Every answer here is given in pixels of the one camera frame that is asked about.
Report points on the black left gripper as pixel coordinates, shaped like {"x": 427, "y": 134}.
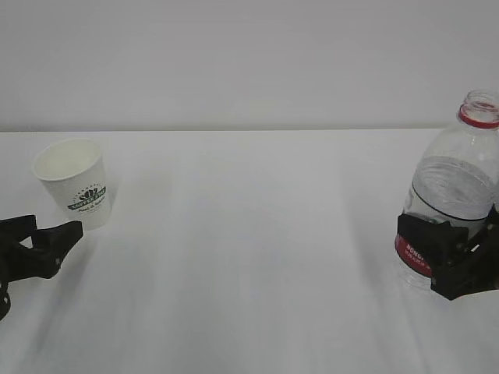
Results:
{"x": 49, "y": 248}

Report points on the white paper coffee cup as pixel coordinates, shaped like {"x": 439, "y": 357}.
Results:
{"x": 72, "y": 171}

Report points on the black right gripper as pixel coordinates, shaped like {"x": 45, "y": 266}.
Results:
{"x": 472, "y": 265}

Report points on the clear red-label water bottle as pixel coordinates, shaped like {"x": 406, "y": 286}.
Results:
{"x": 456, "y": 179}

